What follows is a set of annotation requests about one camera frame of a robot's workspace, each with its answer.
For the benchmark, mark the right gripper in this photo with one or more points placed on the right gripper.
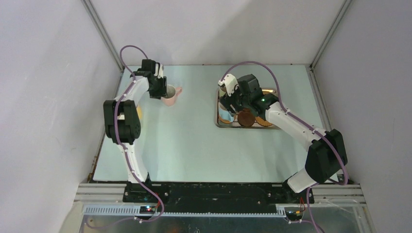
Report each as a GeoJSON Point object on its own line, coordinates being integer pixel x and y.
{"type": "Point", "coordinates": [230, 103]}

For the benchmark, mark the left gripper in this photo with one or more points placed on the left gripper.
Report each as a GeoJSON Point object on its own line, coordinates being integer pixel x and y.
{"type": "Point", "coordinates": [163, 92]}

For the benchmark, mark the blue mug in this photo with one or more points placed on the blue mug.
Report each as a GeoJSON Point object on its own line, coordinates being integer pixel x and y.
{"type": "Point", "coordinates": [222, 112]}

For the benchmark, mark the light wood coaster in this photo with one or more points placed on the light wood coaster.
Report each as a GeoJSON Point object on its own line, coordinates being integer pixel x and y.
{"type": "Point", "coordinates": [225, 121]}

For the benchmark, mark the pink cup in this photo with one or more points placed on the pink cup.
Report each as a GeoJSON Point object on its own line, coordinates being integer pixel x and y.
{"type": "Point", "coordinates": [172, 94]}

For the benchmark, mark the dark wood coaster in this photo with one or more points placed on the dark wood coaster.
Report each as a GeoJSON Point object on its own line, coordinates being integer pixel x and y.
{"type": "Point", "coordinates": [246, 118]}

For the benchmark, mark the woven coaster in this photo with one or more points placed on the woven coaster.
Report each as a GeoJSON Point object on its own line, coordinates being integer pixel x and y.
{"type": "Point", "coordinates": [262, 122]}

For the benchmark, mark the yellow mug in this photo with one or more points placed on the yellow mug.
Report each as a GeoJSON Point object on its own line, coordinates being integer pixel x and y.
{"type": "Point", "coordinates": [139, 112]}

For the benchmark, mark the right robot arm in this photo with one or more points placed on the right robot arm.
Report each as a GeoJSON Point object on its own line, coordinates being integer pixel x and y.
{"type": "Point", "coordinates": [326, 151]}

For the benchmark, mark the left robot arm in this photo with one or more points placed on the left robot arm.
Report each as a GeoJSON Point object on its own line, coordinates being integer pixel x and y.
{"type": "Point", "coordinates": [121, 120]}

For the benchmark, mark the metal tray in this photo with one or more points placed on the metal tray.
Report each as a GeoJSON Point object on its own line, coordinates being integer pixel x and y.
{"type": "Point", "coordinates": [235, 123]}

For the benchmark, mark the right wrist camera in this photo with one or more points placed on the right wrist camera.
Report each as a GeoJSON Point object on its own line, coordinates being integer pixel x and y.
{"type": "Point", "coordinates": [229, 83]}

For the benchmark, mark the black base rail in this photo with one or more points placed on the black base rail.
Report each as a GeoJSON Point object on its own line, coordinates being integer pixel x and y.
{"type": "Point", "coordinates": [215, 198]}

